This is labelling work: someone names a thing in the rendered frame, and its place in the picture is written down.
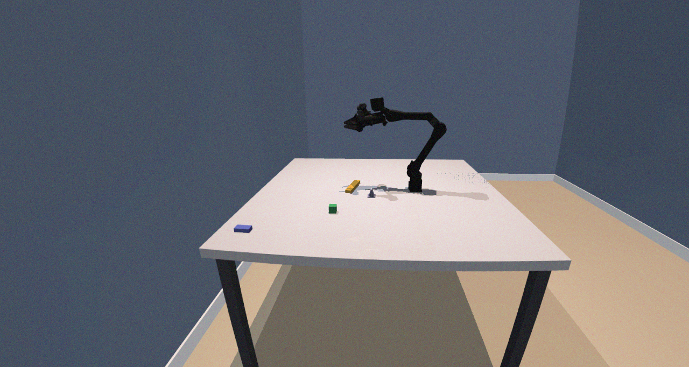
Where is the blue rectangular block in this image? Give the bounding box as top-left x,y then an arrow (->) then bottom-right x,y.
234,224 -> 252,233

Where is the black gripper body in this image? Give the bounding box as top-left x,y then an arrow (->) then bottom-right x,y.
357,110 -> 375,132

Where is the yellow bar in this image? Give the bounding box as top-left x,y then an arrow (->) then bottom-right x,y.
345,180 -> 360,193

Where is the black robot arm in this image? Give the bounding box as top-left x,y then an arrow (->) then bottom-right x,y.
357,97 -> 447,192

